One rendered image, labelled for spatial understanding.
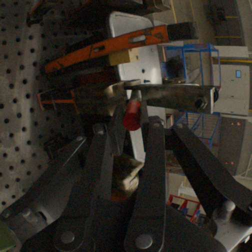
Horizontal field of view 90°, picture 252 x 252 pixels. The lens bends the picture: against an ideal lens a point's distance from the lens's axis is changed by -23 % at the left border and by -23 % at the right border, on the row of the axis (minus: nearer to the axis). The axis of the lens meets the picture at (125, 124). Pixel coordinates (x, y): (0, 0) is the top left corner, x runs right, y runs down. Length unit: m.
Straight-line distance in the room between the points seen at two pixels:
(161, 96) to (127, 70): 0.16
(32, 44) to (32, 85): 0.15
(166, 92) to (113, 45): 0.13
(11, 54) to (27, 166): 0.38
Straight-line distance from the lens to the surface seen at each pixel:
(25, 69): 0.58
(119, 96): 0.30
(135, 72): 0.43
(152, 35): 0.26
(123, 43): 0.29
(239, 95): 8.40
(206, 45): 2.21
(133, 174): 0.35
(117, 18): 0.42
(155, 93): 0.27
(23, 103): 0.57
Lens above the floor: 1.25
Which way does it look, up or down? 38 degrees down
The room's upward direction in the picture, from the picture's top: 98 degrees clockwise
